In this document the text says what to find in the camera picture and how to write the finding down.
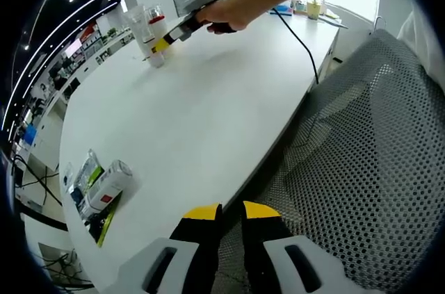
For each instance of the red-collared white skincare bottle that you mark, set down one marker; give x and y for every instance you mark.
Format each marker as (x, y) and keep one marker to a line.
(157, 59)

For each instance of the blue plastic crate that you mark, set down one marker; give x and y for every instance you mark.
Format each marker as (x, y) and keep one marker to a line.
(29, 134)

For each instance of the grey mesh office chair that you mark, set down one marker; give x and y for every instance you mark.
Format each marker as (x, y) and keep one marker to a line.
(365, 169)

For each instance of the person's white shirt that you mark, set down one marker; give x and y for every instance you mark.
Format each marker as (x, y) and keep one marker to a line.
(424, 47)

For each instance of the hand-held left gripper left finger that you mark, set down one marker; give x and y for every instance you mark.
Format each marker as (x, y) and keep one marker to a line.
(201, 238)

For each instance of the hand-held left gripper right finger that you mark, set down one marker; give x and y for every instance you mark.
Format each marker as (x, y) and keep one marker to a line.
(264, 238)

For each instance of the green black skincare sachet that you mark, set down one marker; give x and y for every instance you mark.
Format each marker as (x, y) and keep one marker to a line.
(87, 174)

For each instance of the white skincare tube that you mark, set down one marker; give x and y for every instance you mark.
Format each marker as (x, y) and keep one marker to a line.
(139, 30)

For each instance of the person's right hand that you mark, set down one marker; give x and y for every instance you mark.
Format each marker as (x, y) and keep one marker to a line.
(226, 14)

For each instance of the white skincare bottle clear cap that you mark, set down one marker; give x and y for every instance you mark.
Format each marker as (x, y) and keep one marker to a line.
(107, 186)

